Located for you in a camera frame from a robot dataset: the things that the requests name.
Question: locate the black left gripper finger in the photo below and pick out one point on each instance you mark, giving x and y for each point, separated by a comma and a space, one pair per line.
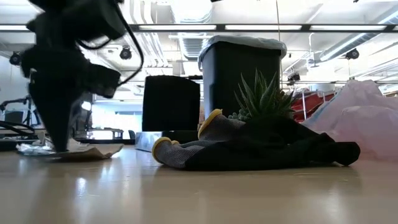
81, 109
57, 118

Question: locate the clear plastic wrapper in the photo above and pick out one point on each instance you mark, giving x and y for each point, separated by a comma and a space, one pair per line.
34, 149

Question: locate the brown paper bag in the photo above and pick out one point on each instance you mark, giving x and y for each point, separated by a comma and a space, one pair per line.
93, 152

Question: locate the blue foil snack packet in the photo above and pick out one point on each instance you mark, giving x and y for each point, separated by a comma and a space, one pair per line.
147, 140

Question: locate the black trash bin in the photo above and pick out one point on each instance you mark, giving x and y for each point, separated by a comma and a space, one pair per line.
224, 77

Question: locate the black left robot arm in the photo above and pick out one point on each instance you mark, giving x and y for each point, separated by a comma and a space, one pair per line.
77, 18

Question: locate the pink plastic bag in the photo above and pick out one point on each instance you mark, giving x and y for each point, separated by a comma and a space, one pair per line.
357, 124

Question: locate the black ceiling spot lamp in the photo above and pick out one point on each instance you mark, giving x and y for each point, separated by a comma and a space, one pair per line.
293, 77
125, 53
352, 54
15, 58

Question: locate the long ceiling light strip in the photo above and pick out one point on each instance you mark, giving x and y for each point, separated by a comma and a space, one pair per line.
186, 27

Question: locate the green artificial succulent plant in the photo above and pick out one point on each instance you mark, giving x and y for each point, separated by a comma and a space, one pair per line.
264, 99

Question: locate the red storage bin rack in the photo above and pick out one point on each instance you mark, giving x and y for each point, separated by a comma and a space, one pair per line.
314, 102

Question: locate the silver ceiling duct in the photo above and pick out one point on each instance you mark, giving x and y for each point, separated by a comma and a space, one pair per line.
357, 40

